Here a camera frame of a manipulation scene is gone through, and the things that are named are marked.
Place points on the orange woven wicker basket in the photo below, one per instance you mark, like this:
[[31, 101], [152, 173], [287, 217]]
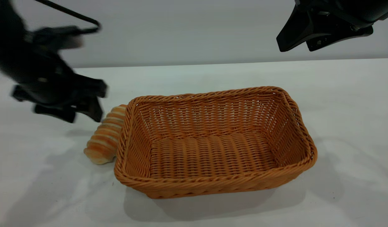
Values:
[[213, 157]]

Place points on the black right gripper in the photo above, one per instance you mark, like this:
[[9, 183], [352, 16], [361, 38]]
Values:
[[335, 12]]

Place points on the striped orange bread roll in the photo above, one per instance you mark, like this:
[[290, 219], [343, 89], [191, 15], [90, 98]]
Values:
[[102, 142]]

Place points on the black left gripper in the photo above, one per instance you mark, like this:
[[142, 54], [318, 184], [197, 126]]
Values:
[[42, 82]]

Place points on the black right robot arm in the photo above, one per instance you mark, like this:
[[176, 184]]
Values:
[[379, 8]]

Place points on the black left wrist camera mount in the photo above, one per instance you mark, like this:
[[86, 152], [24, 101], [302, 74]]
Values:
[[55, 36]]

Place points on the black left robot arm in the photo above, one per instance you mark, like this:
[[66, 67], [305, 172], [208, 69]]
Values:
[[6, 28]]

